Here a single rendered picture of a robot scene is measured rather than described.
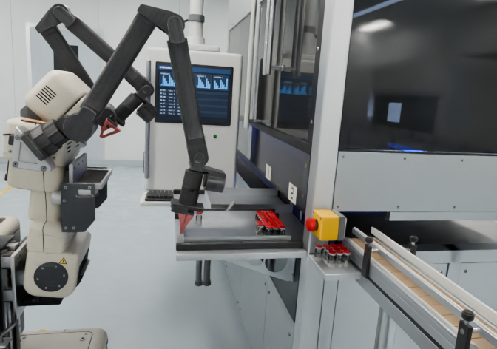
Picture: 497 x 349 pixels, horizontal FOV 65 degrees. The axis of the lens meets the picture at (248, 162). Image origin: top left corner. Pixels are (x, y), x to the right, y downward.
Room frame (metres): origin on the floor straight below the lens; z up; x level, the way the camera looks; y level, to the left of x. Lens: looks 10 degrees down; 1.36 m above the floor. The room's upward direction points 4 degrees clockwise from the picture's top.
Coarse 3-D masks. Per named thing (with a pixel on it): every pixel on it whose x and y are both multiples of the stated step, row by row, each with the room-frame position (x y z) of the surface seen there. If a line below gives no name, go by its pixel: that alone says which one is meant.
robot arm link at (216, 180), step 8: (192, 160) 1.13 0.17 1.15; (200, 160) 1.13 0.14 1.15; (192, 168) 1.13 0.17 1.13; (200, 168) 1.13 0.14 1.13; (208, 168) 1.17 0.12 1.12; (208, 176) 1.16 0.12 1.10; (216, 176) 1.17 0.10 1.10; (224, 176) 1.18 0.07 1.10; (208, 184) 1.15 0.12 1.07; (216, 184) 1.16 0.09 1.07; (224, 184) 1.17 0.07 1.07
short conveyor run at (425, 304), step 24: (360, 240) 1.14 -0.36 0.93; (384, 240) 1.08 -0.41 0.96; (360, 264) 1.02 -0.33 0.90; (384, 264) 0.97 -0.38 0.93; (408, 264) 0.98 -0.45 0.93; (384, 288) 0.90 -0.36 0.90; (408, 288) 0.84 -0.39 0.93; (432, 288) 0.78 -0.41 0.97; (456, 288) 0.79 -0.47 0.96; (408, 312) 0.80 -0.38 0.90; (432, 312) 0.74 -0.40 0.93; (456, 312) 0.70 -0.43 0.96; (480, 312) 0.72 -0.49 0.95; (432, 336) 0.72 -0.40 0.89; (456, 336) 0.66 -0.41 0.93; (480, 336) 0.67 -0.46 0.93
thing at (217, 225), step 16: (192, 224) 1.31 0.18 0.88; (208, 224) 1.32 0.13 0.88; (224, 224) 1.34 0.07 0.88; (240, 224) 1.35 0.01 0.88; (256, 224) 1.36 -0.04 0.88; (192, 240) 1.11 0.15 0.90; (208, 240) 1.12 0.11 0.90; (224, 240) 1.13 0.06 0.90; (240, 240) 1.14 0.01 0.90; (256, 240) 1.15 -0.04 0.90; (272, 240) 1.17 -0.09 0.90; (288, 240) 1.18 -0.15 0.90
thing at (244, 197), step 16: (208, 192) 1.72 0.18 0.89; (224, 192) 1.73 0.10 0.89; (240, 192) 1.75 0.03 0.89; (256, 192) 1.77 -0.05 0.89; (272, 192) 1.78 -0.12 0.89; (224, 208) 1.48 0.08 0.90; (240, 208) 1.49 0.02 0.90; (256, 208) 1.50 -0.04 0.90; (272, 208) 1.52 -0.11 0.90; (288, 208) 1.53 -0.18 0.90
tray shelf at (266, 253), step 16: (208, 208) 1.52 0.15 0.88; (176, 224) 1.31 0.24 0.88; (288, 224) 1.39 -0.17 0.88; (176, 240) 1.16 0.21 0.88; (176, 256) 1.06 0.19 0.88; (192, 256) 1.06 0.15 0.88; (208, 256) 1.07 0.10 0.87; (224, 256) 1.08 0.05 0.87; (240, 256) 1.09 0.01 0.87; (256, 256) 1.11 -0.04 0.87; (272, 256) 1.12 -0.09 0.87; (288, 256) 1.13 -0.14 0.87; (304, 256) 1.14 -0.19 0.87
